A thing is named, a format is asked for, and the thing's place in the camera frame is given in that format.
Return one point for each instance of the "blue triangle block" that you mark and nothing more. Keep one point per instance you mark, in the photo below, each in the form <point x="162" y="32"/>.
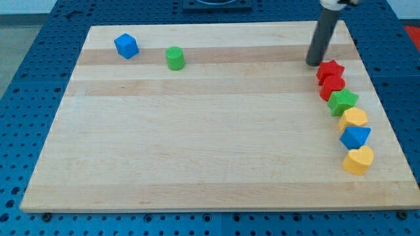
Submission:
<point x="355" y="137"/>

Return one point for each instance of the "red cylinder block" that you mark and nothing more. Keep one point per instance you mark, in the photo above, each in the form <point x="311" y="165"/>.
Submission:
<point x="331" y="84"/>

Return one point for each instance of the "green star block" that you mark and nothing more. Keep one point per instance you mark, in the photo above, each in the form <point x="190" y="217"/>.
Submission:
<point x="341" y="100"/>

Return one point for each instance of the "yellow heart block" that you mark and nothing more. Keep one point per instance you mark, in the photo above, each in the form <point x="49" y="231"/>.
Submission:
<point x="357" y="161"/>

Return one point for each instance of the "blue cube block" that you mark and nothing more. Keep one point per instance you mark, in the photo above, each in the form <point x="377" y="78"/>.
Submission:
<point x="126" y="46"/>

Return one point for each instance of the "yellow hexagon block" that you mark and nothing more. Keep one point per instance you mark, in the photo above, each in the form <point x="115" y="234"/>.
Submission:
<point x="353" y="117"/>

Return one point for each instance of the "wooden board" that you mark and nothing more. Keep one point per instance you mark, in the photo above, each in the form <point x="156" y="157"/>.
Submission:
<point x="241" y="127"/>

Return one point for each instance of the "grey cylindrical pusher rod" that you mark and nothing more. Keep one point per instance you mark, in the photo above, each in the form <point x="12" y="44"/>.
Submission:
<point x="321" y="37"/>

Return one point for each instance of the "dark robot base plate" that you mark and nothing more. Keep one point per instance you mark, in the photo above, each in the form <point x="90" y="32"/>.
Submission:
<point x="216" y="5"/>

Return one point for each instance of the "white rod mount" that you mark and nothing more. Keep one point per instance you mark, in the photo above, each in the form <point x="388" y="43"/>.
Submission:
<point x="338" y="4"/>

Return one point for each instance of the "green cylinder block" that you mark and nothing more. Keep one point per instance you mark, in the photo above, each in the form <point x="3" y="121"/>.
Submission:
<point x="175" y="58"/>

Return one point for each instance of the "red star block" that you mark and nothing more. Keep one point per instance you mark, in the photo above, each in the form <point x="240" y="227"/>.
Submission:
<point x="327" y="69"/>

